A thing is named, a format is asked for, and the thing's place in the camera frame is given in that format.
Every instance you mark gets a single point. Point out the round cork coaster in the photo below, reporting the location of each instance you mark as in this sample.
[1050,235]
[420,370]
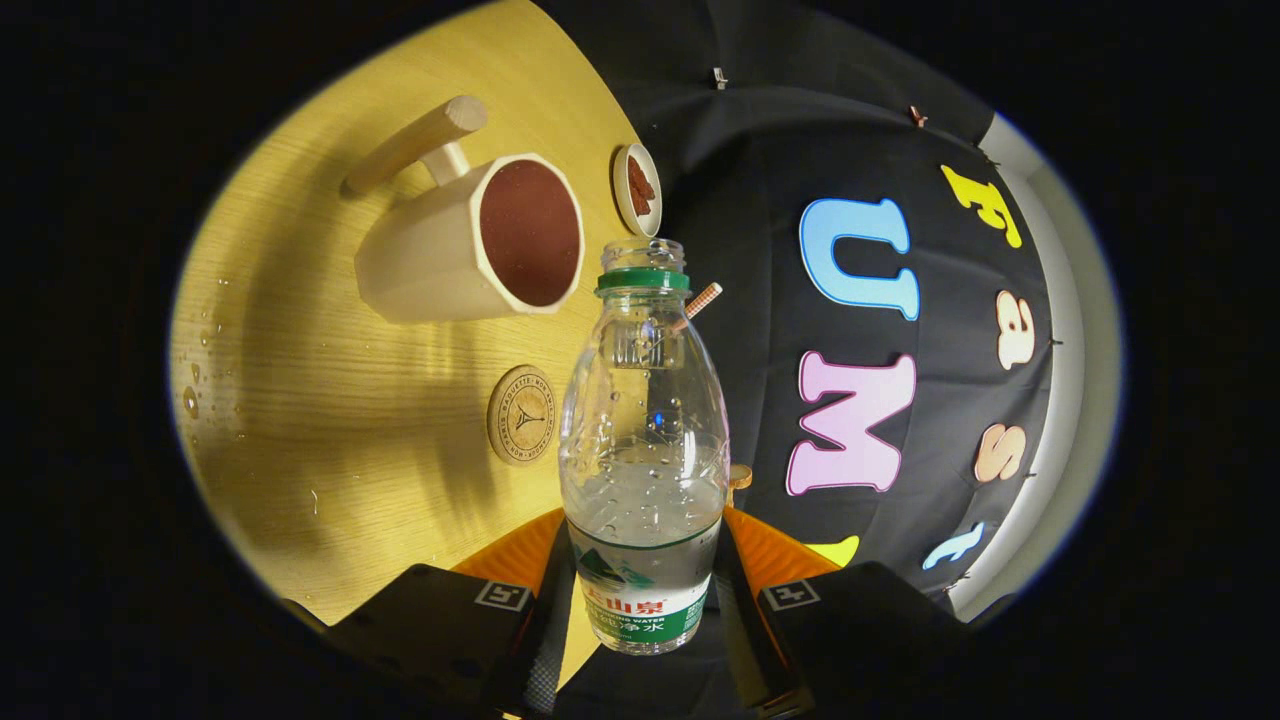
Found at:
[521,415]

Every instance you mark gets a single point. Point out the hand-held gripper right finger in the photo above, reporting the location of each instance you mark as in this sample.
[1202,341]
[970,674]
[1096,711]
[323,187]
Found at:
[745,640]

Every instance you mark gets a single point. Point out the pink cloth clip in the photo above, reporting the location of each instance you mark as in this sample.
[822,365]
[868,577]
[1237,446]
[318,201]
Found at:
[917,116]

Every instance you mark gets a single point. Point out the white round plate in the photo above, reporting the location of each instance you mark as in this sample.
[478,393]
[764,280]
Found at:
[625,200]

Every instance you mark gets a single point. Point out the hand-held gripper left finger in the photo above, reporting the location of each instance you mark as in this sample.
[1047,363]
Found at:
[545,640]

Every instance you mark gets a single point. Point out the wooden table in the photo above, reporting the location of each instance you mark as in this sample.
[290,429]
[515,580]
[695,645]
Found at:
[350,480]

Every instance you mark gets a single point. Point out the clear plastic juice bottle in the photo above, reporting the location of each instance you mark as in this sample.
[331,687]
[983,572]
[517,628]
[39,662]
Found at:
[645,500]

